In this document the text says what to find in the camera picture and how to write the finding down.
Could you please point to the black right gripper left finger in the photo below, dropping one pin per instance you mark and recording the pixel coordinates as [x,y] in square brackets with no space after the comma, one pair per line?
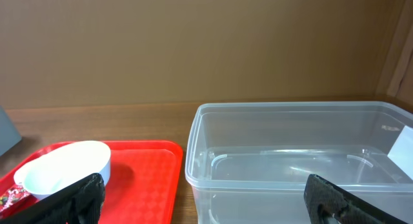
[78,203]

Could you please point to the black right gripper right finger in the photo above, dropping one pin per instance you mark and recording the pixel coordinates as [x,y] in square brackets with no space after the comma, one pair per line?
[329,203]

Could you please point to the light blue bowl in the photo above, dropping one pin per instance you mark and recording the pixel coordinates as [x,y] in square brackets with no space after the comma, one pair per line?
[54,171]

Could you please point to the grey dishwasher rack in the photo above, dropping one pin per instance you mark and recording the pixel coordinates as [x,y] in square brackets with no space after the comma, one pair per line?
[9,135]

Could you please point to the red plastic tray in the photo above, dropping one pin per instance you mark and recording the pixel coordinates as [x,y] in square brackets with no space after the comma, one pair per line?
[142,185]

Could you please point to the red snack wrapper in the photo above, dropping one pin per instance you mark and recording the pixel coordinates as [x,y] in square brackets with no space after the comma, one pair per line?
[13,197]

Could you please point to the clear plastic bin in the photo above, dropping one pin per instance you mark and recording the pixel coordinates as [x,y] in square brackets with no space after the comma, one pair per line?
[249,162]

